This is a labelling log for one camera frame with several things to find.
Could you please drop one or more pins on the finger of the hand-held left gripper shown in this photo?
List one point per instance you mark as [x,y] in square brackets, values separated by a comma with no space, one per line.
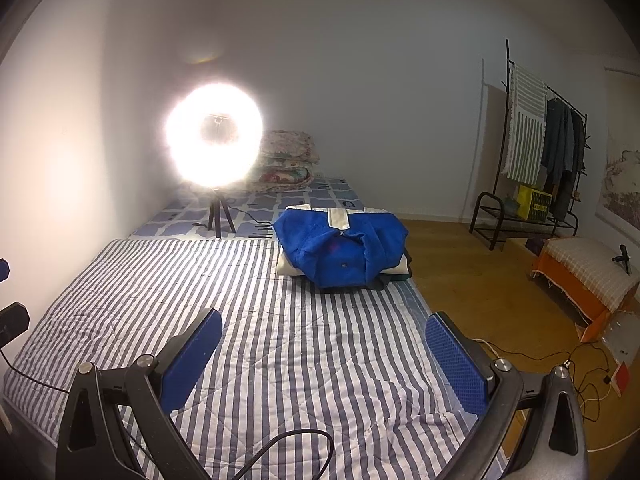
[12,322]
[3,270]

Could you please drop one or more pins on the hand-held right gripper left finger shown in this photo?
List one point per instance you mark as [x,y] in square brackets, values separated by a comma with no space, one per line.
[192,355]

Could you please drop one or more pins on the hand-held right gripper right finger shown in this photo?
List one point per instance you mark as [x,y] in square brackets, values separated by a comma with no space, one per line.
[457,360]

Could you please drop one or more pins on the beige and blue jacket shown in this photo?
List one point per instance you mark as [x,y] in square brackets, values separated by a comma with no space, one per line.
[325,250]

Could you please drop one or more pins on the black clothes rack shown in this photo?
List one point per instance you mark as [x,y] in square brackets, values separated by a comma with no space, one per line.
[525,227]

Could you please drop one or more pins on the dark hanging clothes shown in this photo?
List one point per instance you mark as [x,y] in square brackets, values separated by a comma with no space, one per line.
[562,150]

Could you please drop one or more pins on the blue white striped blanket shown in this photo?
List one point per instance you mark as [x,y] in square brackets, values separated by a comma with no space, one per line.
[250,320]

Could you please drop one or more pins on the dark navy garment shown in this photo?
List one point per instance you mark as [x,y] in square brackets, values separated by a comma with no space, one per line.
[385,285]

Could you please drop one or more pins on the orange bench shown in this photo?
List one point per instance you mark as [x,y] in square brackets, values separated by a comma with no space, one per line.
[565,280]

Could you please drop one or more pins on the blue patterned bed sheet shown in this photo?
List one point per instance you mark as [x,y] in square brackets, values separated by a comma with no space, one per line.
[170,220]

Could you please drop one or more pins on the black light tripod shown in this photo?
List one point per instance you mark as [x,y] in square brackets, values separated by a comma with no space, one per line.
[218,215]

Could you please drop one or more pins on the teal bag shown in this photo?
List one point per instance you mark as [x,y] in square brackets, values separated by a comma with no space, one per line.
[511,206]

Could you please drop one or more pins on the white checked cloth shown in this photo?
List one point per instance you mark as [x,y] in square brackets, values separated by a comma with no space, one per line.
[590,265]

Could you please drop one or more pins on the small red packet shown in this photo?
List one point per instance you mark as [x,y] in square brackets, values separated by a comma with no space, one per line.
[621,379]

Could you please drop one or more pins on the clear plastic bag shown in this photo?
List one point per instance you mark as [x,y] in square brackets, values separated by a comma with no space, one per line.
[622,335]

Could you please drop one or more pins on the yellow box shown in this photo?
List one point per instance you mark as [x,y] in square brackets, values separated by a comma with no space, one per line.
[532,205]

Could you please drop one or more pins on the small black tripod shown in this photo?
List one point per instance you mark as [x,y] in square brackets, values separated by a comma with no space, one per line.
[622,255]

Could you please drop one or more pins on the folded floral quilts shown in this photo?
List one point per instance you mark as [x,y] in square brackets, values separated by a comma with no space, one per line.
[287,155]

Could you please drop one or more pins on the green white striped towel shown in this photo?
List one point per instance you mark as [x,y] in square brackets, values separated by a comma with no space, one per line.
[525,130]

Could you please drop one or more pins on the wall poster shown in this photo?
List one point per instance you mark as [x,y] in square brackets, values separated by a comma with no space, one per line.
[622,185]

